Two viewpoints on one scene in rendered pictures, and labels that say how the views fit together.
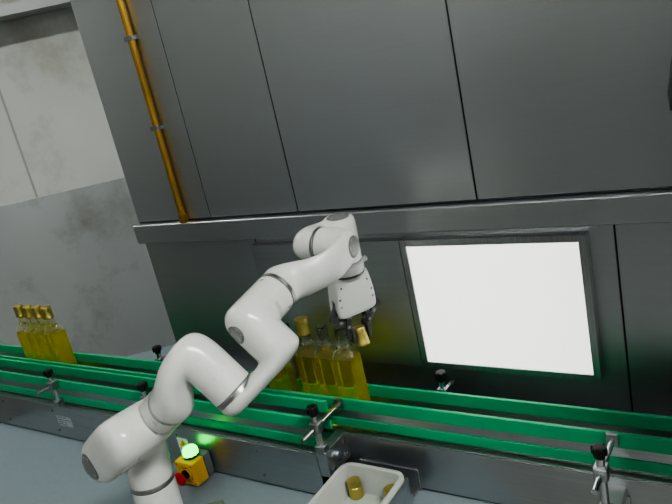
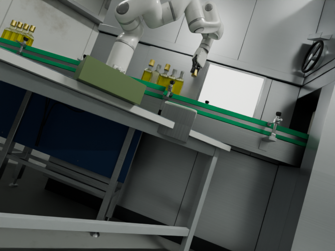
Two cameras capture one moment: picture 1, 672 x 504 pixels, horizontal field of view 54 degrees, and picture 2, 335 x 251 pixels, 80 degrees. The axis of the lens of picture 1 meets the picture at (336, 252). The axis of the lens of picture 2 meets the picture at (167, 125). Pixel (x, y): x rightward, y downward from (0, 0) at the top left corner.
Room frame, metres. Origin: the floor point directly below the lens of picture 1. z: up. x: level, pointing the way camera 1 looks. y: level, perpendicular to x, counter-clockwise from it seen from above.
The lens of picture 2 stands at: (0.31, 0.64, 0.63)
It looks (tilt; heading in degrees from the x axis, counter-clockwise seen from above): 5 degrees up; 332
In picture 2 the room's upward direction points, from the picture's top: 19 degrees clockwise
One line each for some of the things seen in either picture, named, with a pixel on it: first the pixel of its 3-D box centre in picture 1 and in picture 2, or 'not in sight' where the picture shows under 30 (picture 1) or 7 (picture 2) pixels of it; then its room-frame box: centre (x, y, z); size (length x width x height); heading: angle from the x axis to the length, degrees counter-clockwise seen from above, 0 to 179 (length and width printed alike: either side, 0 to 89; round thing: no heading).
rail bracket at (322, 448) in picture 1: (322, 423); (169, 91); (1.41, 0.12, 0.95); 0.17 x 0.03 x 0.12; 144
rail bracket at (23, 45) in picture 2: (47, 391); (19, 44); (1.99, 1.01, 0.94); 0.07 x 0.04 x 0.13; 144
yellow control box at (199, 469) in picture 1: (194, 467); not in sight; (1.61, 0.51, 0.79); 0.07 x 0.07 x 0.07; 54
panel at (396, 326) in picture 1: (406, 303); (199, 82); (1.54, -0.14, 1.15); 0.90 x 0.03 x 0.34; 54
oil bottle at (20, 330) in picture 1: (30, 340); (7, 37); (2.32, 1.17, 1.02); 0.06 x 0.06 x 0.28; 54
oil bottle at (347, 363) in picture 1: (352, 383); (176, 92); (1.50, 0.03, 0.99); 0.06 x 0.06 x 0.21; 54
